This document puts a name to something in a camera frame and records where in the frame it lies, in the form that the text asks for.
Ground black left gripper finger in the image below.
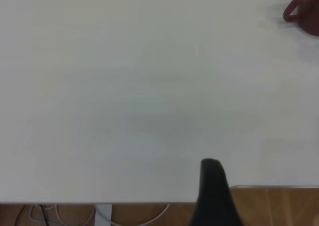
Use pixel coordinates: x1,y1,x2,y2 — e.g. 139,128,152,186
189,158,244,226

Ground red ceramic mug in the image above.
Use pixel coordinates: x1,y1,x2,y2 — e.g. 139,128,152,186
283,0,319,36

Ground grey table leg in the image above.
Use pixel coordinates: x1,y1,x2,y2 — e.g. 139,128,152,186
94,203,113,226

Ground black cable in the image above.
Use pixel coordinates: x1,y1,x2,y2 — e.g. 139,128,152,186
39,204,52,226
14,204,27,226

